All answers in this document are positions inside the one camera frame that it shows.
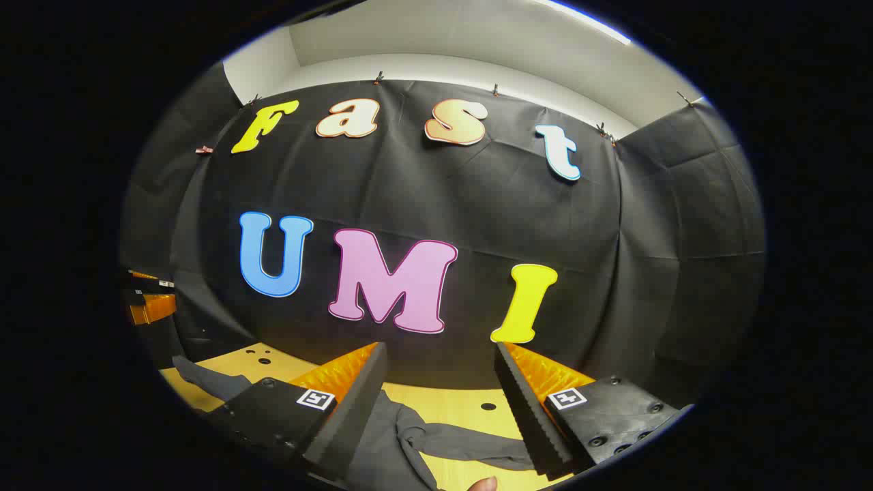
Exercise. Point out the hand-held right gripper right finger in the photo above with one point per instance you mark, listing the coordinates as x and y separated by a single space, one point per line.
532 416

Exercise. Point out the dark grey shirt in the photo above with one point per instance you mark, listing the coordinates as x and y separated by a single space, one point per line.
389 450

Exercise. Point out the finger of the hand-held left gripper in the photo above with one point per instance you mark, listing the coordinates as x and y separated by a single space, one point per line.
153 310

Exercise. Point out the black backdrop cloth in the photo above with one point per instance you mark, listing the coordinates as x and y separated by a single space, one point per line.
477 204

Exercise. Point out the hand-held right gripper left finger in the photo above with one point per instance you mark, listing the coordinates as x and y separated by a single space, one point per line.
354 416

